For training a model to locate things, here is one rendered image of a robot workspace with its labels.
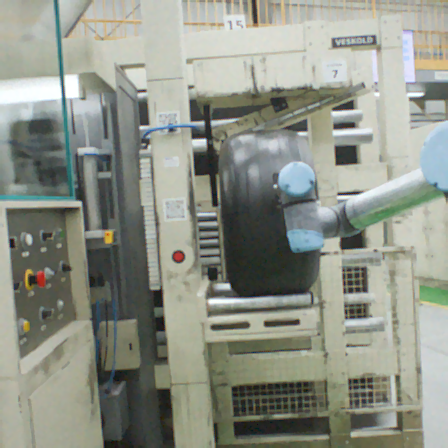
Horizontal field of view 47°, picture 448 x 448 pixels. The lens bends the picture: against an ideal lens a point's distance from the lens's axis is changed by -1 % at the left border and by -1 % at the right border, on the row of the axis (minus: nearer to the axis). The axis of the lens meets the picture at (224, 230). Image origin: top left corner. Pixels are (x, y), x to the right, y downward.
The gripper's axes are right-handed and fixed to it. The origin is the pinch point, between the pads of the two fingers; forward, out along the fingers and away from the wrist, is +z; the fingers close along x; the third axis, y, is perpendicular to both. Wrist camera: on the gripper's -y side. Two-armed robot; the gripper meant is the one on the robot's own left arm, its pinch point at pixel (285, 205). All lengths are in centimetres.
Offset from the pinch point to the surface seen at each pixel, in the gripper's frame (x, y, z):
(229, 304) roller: 18.0, -28.3, 24.3
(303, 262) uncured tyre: -5.6, -16.2, 14.3
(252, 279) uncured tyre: 10.2, -20.5, 18.0
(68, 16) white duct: 74, 85, 49
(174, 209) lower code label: 34.5, 4.2, 28.2
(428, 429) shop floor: -76, -107, 128
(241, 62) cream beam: 8, 61, 48
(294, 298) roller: -3.0, -27.7, 24.4
